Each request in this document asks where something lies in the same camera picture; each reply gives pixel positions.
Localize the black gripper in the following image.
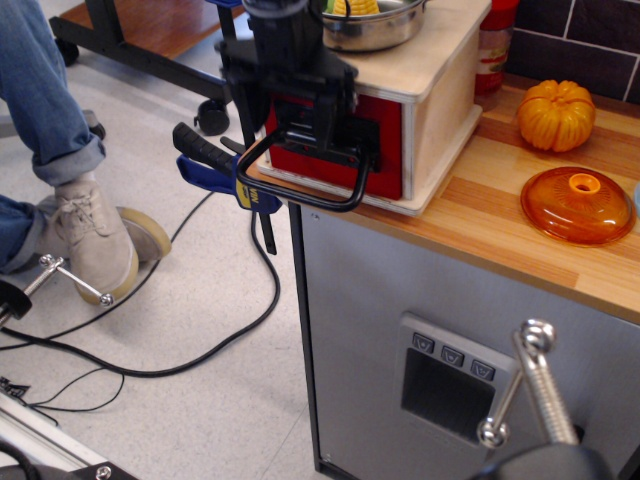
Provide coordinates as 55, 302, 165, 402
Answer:
216, 40, 358, 153

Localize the red-fronted wooden drawer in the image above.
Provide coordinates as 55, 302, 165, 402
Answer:
237, 94, 403, 212

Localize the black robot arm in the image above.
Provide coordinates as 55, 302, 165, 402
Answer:
217, 1, 358, 151

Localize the plywood drawer box housing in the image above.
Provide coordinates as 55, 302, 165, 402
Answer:
257, 0, 492, 218

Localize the blue black bar clamp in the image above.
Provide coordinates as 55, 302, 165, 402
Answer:
172, 0, 284, 256

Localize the yellow toy corn cob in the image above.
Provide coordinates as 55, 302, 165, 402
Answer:
327, 0, 380, 17

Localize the stainless steel pot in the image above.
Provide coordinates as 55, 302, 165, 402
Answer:
322, 1, 427, 53

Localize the black wheeled wooden cart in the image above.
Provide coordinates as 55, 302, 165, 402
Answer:
49, 0, 244, 136

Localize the red-capped spice jar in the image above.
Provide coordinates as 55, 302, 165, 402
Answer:
475, 0, 520, 96

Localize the beige sneaker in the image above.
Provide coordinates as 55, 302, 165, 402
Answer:
36, 174, 171, 305

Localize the silver toy kitchen cabinet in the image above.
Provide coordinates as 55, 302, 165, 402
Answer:
289, 206, 639, 479

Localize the blue jeans leg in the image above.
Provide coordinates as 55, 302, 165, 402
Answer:
1, 1, 105, 274

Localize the orange toy pumpkin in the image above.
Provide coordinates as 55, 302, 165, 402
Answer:
517, 80, 596, 153

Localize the silver C-clamp screw left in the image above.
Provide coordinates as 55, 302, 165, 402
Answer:
1, 254, 115, 328

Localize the silver c-clamp screw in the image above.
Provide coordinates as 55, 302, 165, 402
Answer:
1, 254, 115, 328
476, 319, 579, 449

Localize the orange glass pot lid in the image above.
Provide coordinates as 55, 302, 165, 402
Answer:
520, 167, 636, 246

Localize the silver C-clamp screw right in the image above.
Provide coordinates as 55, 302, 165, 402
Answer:
476, 319, 579, 449

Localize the thick black floor cable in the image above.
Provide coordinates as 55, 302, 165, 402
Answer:
0, 192, 282, 378

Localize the thin black floor wire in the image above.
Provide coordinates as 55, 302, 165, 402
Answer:
27, 368, 125, 414

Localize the aluminium frame rail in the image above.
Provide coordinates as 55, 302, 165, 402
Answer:
1, 392, 135, 479

